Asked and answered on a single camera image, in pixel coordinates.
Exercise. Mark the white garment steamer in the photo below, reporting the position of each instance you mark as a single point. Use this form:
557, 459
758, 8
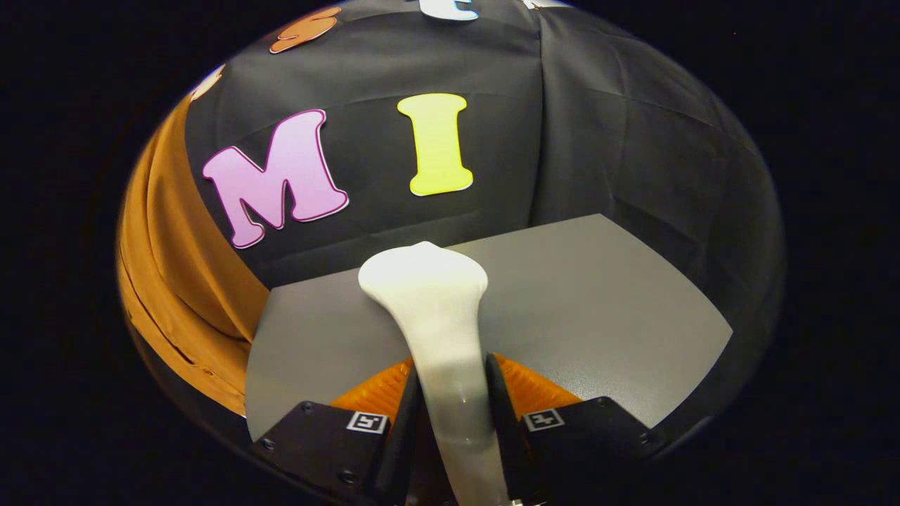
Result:
439, 323

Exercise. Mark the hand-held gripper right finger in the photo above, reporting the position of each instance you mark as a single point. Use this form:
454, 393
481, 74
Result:
500, 436

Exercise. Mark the black backdrop cloth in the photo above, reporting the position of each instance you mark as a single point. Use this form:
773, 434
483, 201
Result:
619, 140

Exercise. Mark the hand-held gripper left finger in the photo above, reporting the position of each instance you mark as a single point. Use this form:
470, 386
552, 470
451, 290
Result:
406, 436

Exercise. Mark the grey table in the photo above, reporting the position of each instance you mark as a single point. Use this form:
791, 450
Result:
598, 316

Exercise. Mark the brown button-up shirt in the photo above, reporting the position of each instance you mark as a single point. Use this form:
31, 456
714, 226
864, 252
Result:
176, 281

